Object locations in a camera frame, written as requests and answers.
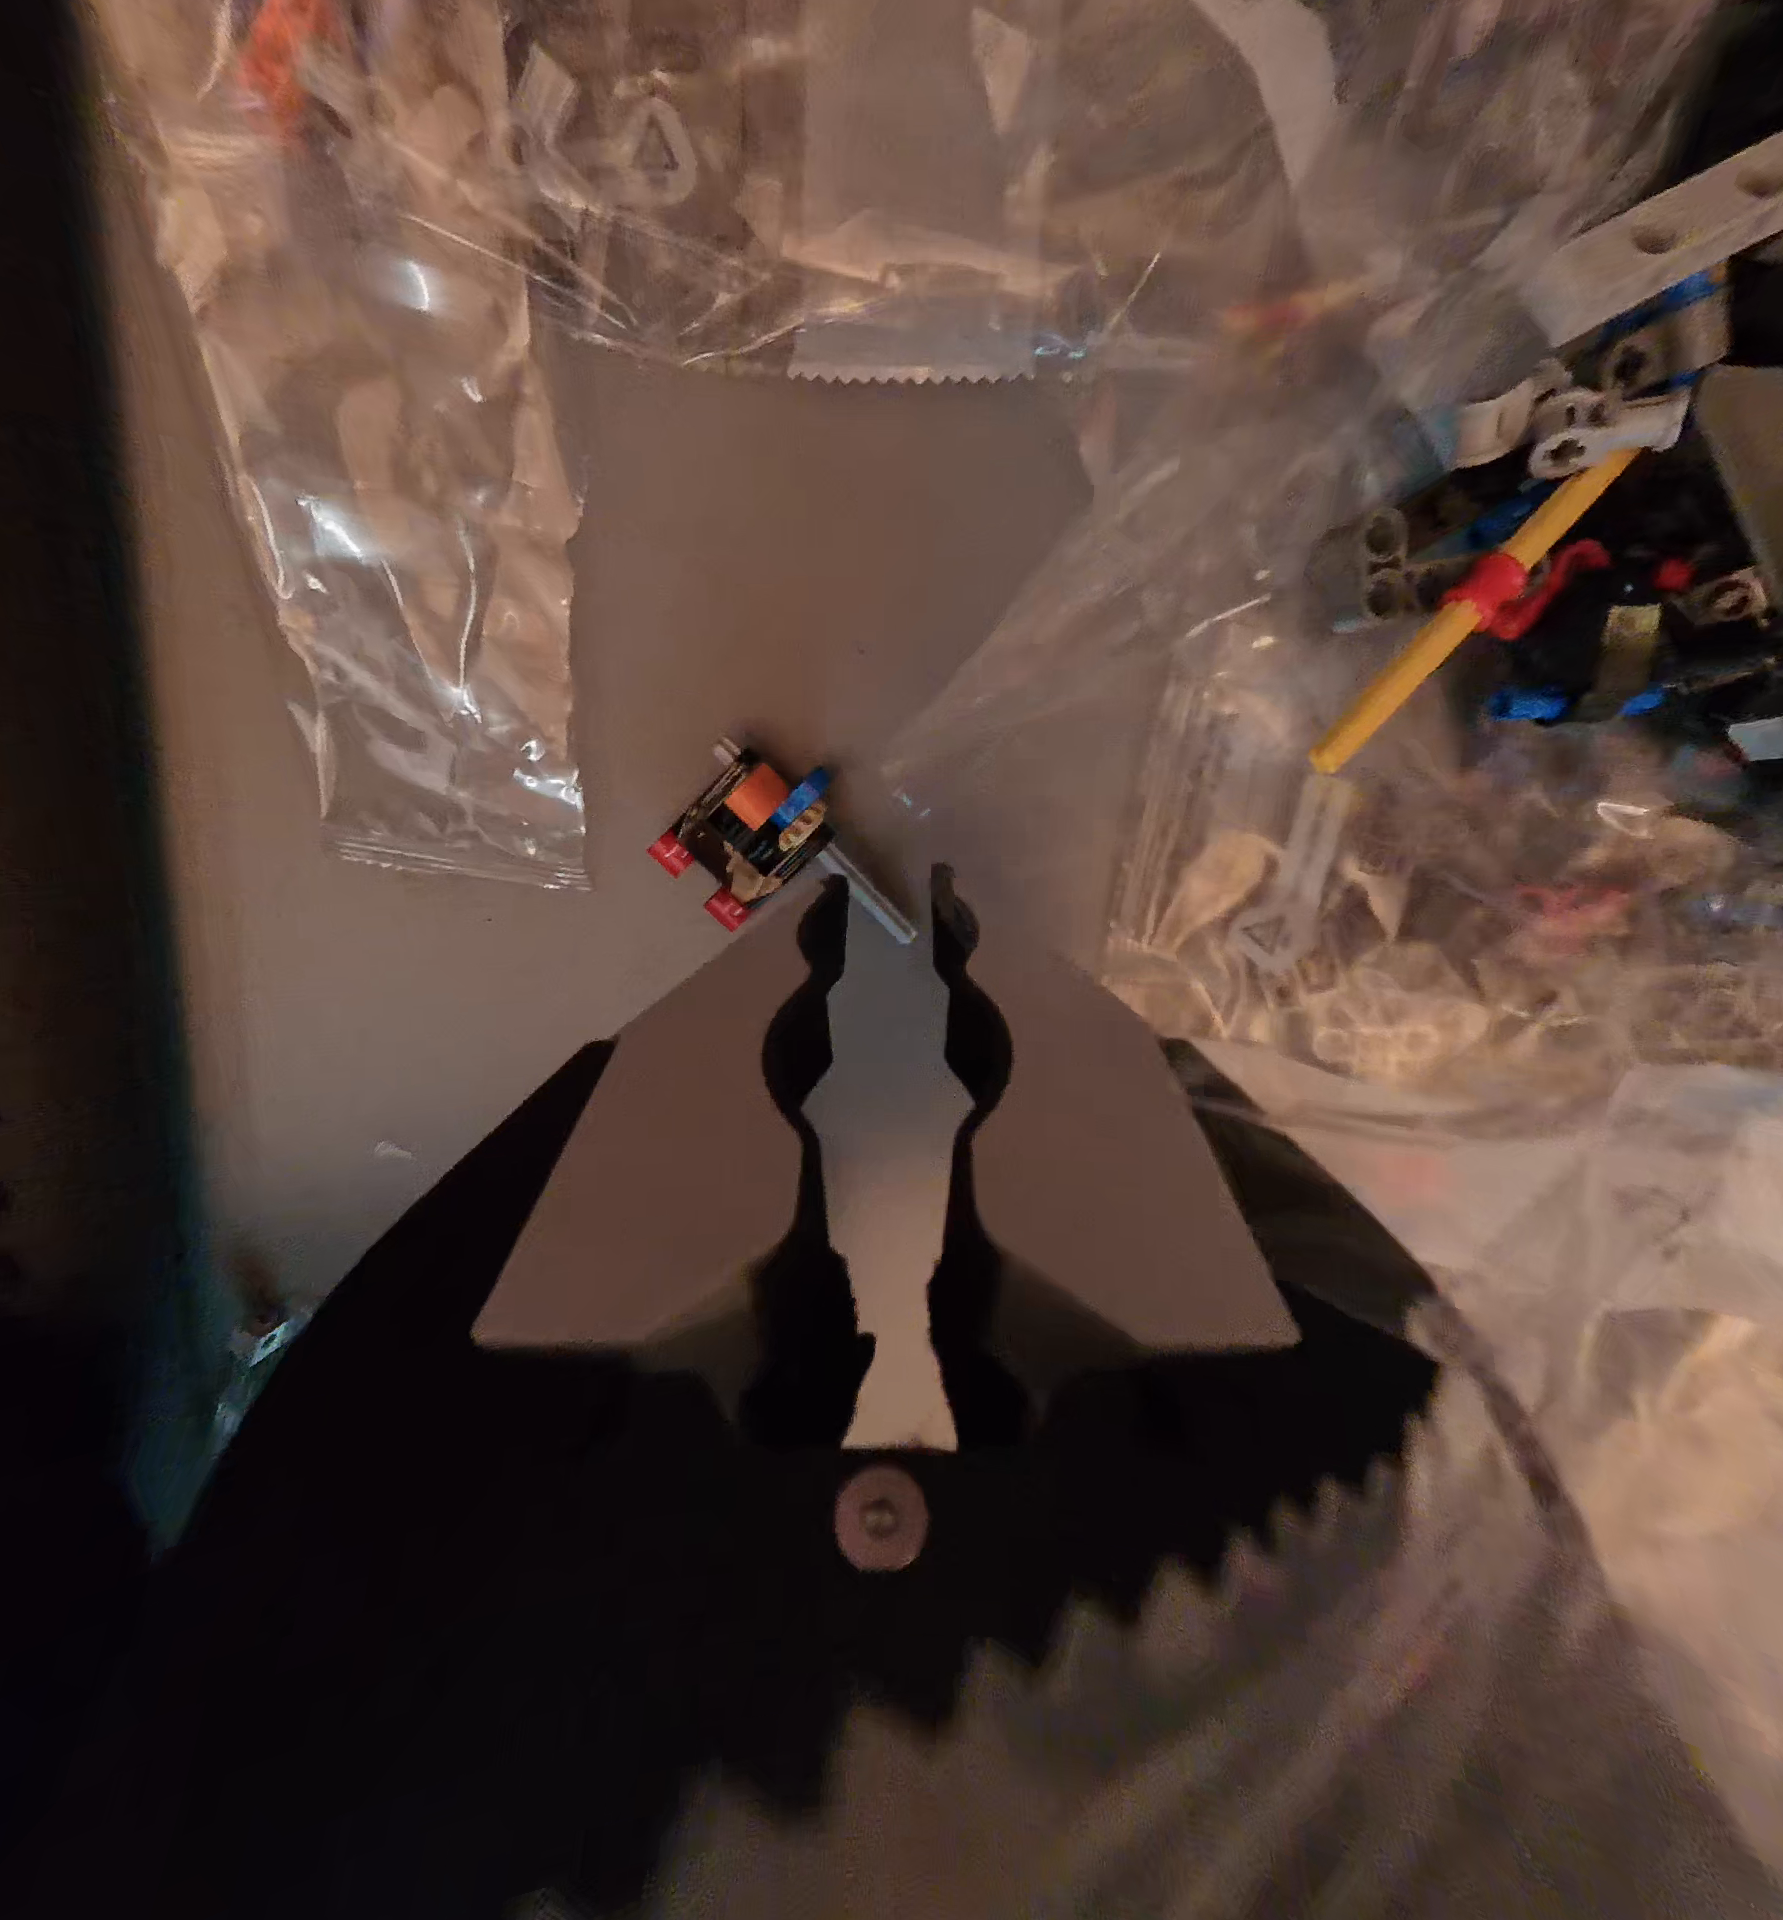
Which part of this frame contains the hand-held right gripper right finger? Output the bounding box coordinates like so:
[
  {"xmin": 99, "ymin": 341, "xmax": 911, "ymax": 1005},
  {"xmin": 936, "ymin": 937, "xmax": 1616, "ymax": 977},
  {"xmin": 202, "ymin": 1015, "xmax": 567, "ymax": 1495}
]
[{"xmin": 930, "ymin": 864, "xmax": 1300, "ymax": 1448}]

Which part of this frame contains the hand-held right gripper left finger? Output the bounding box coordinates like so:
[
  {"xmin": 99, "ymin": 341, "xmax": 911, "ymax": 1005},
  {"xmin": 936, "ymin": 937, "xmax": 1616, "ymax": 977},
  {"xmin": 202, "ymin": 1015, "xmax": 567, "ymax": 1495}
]
[{"xmin": 468, "ymin": 874, "xmax": 876, "ymax": 1448}]

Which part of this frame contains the clear plastic bag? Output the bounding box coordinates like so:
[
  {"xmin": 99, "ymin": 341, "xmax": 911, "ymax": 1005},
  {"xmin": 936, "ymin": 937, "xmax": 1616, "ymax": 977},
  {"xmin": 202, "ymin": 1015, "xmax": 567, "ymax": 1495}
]
[{"xmin": 652, "ymin": 1035, "xmax": 1783, "ymax": 1920}]

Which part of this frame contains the yellow lego axle assembly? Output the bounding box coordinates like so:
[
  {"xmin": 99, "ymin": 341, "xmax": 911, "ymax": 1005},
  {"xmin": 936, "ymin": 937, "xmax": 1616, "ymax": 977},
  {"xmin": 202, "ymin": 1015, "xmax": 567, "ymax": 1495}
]
[{"xmin": 1308, "ymin": 447, "xmax": 1648, "ymax": 777}]

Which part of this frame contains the partly built black lego assembly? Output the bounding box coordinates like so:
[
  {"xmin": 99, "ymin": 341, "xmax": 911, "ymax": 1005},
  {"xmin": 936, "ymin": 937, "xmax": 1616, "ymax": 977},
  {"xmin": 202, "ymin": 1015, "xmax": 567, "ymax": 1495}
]
[{"xmin": 1312, "ymin": 91, "xmax": 1783, "ymax": 873}]

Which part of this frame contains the black perforated board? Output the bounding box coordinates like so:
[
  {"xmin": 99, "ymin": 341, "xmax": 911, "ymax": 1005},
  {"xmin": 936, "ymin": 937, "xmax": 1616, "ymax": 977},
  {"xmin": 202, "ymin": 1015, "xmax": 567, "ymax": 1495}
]
[{"xmin": 0, "ymin": 0, "xmax": 216, "ymax": 1323}]

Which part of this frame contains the clear bag of mixed parts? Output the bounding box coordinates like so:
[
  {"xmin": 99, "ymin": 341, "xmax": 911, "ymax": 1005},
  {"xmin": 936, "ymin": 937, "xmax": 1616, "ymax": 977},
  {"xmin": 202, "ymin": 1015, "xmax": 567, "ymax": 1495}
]
[{"xmin": 128, "ymin": 0, "xmax": 593, "ymax": 890}]

